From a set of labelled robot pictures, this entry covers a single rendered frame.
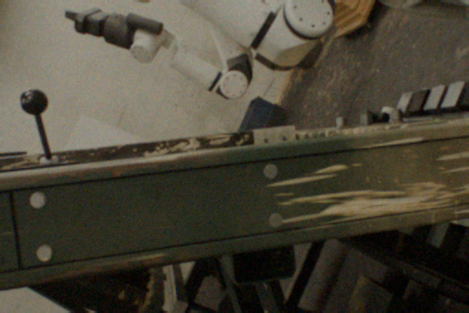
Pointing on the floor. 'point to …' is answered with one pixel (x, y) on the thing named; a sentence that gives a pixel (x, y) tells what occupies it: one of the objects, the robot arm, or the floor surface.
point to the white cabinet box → (98, 134)
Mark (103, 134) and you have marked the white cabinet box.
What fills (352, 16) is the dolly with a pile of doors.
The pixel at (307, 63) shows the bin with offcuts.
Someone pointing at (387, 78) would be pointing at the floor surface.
